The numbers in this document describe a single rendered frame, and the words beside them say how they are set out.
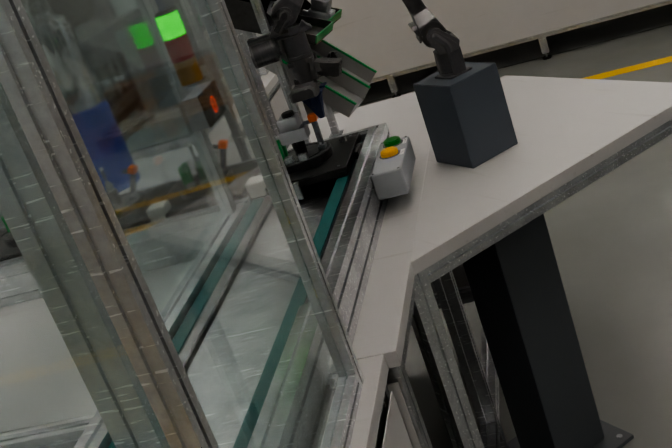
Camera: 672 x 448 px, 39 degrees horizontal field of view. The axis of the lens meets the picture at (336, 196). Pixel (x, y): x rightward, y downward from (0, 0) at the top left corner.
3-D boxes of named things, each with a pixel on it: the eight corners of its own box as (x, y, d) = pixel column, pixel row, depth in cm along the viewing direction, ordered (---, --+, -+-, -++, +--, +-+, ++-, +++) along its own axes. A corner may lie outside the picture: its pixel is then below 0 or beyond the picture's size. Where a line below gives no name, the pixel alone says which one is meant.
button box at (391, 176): (416, 158, 219) (408, 134, 217) (409, 193, 200) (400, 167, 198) (387, 166, 221) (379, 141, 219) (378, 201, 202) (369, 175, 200)
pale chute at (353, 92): (363, 100, 248) (370, 86, 246) (348, 118, 237) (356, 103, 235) (272, 46, 250) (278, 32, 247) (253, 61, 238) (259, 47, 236)
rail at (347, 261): (398, 158, 236) (385, 118, 232) (350, 350, 155) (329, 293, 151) (377, 164, 237) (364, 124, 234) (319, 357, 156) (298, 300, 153)
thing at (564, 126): (710, 95, 215) (708, 83, 214) (404, 282, 178) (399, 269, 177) (507, 84, 275) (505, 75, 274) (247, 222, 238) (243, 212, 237)
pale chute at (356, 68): (370, 84, 262) (377, 71, 259) (356, 100, 250) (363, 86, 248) (283, 33, 263) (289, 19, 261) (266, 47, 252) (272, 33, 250)
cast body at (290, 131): (311, 133, 221) (301, 105, 218) (308, 139, 217) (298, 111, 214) (278, 142, 223) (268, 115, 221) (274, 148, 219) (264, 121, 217)
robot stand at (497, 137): (518, 143, 218) (496, 62, 212) (473, 169, 212) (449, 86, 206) (480, 138, 230) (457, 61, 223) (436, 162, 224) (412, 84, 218)
